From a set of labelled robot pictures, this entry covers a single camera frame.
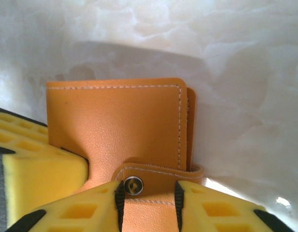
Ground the orange leather card holder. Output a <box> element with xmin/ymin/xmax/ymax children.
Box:
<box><xmin>46</xmin><ymin>77</ymin><xmax>204</xmax><ymax>232</ymax></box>

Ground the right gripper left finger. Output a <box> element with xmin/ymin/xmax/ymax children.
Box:
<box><xmin>8</xmin><ymin>180</ymin><xmax>127</xmax><ymax>232</ymax></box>

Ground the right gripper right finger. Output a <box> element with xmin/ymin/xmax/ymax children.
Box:
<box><xmin>174</xmin><ymin>180</ymin><xmax>297</xmax><ymax>232</ymax></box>

